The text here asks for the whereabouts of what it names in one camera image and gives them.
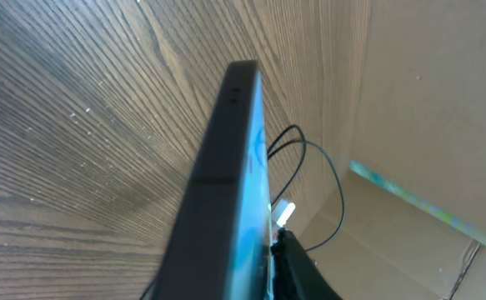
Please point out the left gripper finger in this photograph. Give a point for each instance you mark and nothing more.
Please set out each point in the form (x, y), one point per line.
(295, 276)

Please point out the Samsung Galaxy smartphone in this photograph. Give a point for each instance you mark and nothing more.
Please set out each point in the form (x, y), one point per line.
(219, 248)

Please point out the white power strip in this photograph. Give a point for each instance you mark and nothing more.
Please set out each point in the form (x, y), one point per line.
(282, 211)

